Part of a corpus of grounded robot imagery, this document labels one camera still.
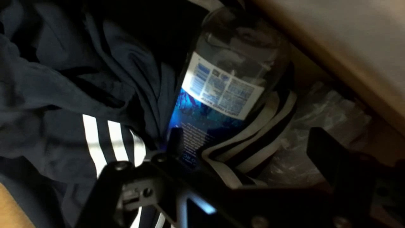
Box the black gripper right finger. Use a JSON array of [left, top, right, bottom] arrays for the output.
[[306, 126, 405, 228]]

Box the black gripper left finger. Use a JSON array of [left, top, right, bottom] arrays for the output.
[[74, 126, 271, 228]]

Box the clear Fiji water bottle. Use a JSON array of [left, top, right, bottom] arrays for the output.
[[164, 4, 293, 169]]

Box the white cardboard box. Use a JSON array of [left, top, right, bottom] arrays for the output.
[[0, 0, 405, 228]]

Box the crumpled clear plastic wrap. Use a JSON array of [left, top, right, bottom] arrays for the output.
[[254, 80, 373, 188]]

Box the dark white-striped Adidas jacket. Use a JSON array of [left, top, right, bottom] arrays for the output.
[[0, 0, 298, 228]]

